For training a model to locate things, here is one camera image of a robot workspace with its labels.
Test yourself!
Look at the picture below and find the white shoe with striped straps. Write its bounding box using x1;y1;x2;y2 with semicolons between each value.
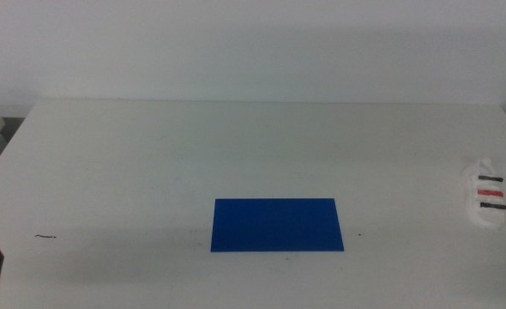
461;157;506;231

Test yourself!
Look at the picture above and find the blue rectangular mat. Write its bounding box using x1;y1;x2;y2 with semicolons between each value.
210;197;345;253

